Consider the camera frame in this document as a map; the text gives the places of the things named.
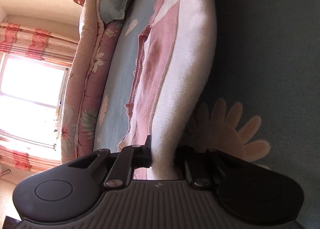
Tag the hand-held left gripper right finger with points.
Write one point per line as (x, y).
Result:
(181, 156)

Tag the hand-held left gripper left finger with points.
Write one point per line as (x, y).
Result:
(147, 154)

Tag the pink and white sweater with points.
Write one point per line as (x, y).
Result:
(185, 69)

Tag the pink floral quilt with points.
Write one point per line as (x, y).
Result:
(85, 81)

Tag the blue printed bed sheet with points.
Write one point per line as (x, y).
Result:
(262, 56)

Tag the window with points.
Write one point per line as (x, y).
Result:
(30, 99)

